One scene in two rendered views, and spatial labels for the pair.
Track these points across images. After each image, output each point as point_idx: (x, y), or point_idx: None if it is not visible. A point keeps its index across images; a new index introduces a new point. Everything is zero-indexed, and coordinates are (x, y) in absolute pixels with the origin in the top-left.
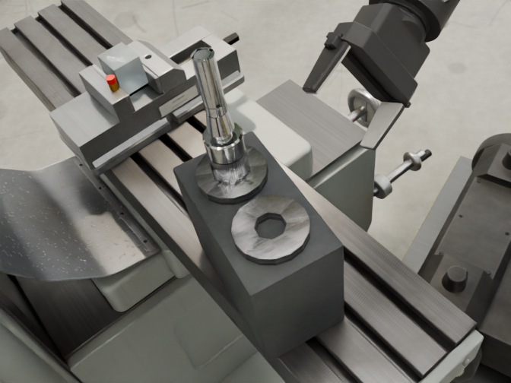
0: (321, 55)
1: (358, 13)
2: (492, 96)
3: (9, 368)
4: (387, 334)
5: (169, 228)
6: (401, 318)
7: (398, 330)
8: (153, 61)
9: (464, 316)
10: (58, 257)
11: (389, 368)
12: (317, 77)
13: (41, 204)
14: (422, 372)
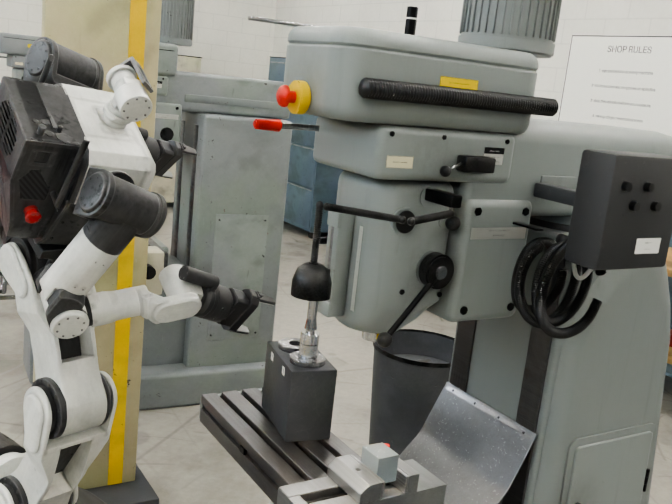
0: (264, 299)
1: (241, 298)
2: None
3: None
4: (244, 399)
5: (348, 449)
6: (234, 401)
7: (238, 399)
8: (352, 465)
9: (205, 396)
10: (421, 454)
11: (249, 393)
12: (269, 297)
13: (450, 495)
14: (236, 390)
